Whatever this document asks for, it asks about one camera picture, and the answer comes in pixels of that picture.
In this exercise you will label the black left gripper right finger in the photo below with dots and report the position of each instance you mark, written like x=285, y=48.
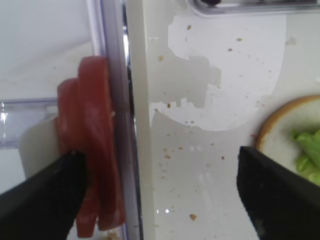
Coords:
x=281, y=205

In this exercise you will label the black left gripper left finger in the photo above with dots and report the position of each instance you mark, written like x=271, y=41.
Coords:
x=44, y=207

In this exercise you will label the tomato slice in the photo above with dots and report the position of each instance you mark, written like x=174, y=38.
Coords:
x=99, y=114
x=72, y=137

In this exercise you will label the lettuce leaf on bun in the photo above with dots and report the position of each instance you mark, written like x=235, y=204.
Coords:
x=307, y=164

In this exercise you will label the white tomato stand block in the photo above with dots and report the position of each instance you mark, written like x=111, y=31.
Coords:
x=39, y=147

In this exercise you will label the tomato slice on stand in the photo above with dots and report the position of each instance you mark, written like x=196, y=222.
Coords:
x=72, y=137

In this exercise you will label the bottom bun slice on tray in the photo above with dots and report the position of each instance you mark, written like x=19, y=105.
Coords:
x=275, y=139

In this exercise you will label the clear plastic container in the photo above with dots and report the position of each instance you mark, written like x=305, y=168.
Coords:
x=246, y=7

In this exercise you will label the left upper clear cross rail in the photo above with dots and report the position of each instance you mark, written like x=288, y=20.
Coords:
x=18, y=115

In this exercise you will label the left long clear rail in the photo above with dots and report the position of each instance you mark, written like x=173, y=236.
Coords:
x=110, y=38

